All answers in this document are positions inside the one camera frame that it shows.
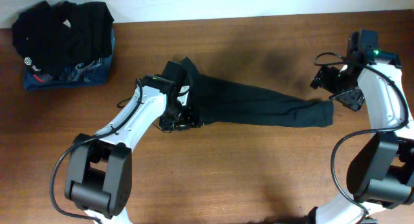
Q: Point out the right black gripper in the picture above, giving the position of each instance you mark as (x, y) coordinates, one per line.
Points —
(325, 79)

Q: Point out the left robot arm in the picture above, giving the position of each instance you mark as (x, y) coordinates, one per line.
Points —
(99, 175)

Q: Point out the folded blue jeans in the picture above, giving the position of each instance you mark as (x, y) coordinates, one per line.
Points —
(83, 74)

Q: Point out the black folded sweater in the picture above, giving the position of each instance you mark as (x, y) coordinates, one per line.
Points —
(51, 38)

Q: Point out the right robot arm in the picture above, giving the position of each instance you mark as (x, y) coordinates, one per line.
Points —
(380, 177)

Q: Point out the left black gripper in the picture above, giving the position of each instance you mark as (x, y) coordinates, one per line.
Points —
(191, 120)

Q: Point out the dark teal t-shirt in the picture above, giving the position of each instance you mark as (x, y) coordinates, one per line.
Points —
(216, 100)

